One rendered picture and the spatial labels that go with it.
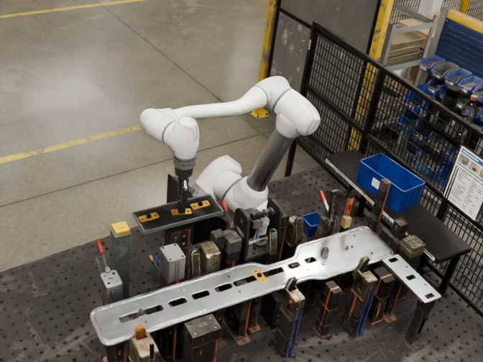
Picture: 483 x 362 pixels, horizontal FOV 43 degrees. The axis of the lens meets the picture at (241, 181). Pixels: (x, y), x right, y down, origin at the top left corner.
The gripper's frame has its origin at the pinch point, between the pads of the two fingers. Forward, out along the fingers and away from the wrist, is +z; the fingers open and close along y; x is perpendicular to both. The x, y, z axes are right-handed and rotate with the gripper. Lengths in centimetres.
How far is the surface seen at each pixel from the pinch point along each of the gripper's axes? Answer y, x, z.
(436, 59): -148, 208, 4
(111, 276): 24.7, -31.7, 14.0
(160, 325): 47, -15, 20
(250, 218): 7.6, 29.0, 4.3
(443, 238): 18, 123, 17
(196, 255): 20.2, 3.3, 11.0
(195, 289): 30.8, 1.5, 20.0
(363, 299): 41, 73, 26
